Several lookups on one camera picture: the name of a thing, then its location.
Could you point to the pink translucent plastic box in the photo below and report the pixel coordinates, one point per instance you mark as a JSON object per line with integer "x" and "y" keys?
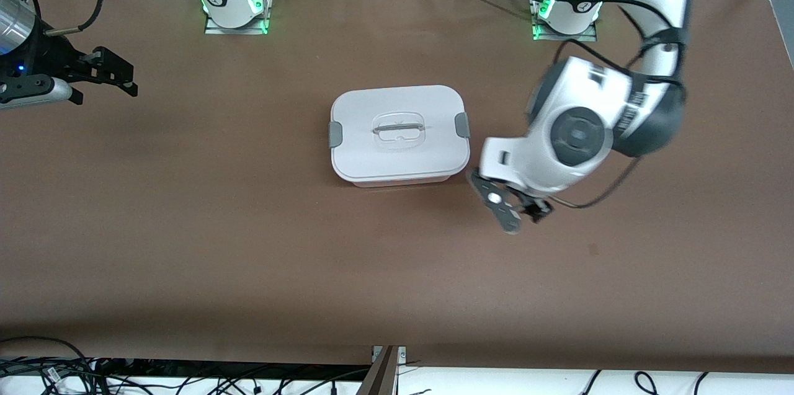
{"x": 403, "y": 183}

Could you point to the white box lid grey latches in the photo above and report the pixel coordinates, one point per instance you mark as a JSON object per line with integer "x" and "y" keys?
{"x": 397, "y": 159}

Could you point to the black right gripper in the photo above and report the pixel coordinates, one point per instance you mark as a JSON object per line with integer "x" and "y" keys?
{"x": 51, "y": 55}

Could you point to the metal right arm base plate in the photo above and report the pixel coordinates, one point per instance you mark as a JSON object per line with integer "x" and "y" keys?
{"x": 217, "y": 29}

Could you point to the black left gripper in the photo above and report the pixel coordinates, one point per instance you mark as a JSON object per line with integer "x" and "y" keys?
{"x": 537, "y": 208}

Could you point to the aluminium camera post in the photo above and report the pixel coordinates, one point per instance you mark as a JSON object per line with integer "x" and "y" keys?
{"x": 381, "y": 376}

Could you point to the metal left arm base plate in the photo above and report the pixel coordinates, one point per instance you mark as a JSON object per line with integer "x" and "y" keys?
{"x": 577, "y": 37}

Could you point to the brown table cover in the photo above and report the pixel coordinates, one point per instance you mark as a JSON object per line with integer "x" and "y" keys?
{"x": 397, "y": 271}

